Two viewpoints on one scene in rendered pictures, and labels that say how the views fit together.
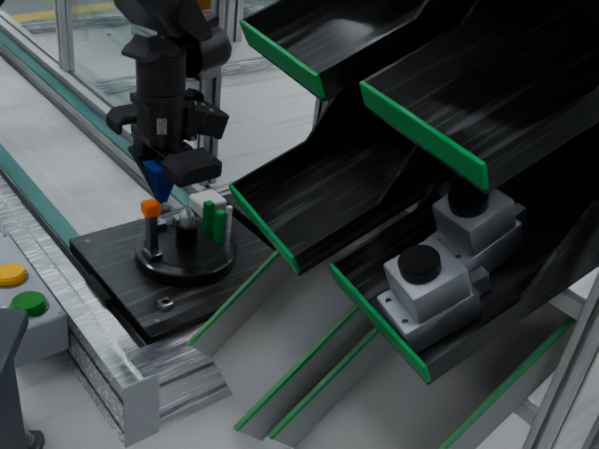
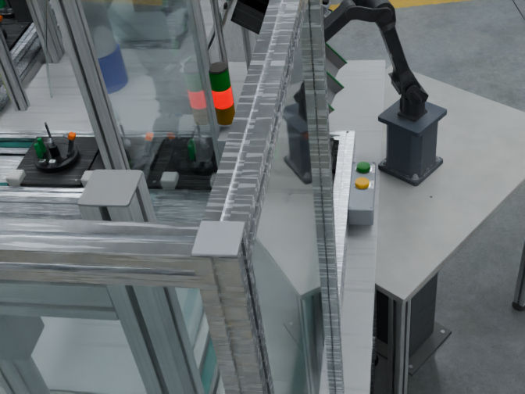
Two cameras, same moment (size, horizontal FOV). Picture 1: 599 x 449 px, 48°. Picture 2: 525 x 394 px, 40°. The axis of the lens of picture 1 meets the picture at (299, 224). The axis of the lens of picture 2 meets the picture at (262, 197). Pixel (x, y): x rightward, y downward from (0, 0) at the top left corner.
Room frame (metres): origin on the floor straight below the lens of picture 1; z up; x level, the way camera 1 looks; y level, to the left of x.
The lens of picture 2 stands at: (1.76, 1.50, 2.31)
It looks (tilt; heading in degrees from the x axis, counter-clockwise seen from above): 41 degrees down; 237
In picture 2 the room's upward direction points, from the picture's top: 8 degrees counter-clockwise
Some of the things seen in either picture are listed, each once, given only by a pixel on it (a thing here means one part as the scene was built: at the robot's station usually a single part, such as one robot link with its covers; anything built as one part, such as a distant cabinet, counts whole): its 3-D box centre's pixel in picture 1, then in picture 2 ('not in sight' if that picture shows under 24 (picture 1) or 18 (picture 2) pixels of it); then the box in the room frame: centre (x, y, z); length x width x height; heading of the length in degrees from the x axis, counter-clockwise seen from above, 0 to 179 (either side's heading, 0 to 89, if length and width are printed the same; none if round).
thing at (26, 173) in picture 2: not in sight; (52, 148); (1.28, -0.39, 1.01); 0.24 x 0.24 x 0.13; 43
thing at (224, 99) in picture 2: not in sight; (222, 94); (0.99, 0.20, 1.33); 0.05 x 0.05 x 0.05
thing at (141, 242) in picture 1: (185, 251); not in sight; (0.77, 0.15, 0.98); 0.14 x 0.14 x 0.02
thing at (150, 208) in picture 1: (157, 224); not in sight; (0.74, 0.19, 1.04); 0.04 x 0.02 x 0.08; 133
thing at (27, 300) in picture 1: (28, 306); (363, 168); (0.64, 0.32, 0.96); 0.04 x 0.04 x 0.02
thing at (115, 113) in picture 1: (161, 120); not in sight; (0.74, 0.18, 1.19); 0.19 x 0.06 x 0.08; 43
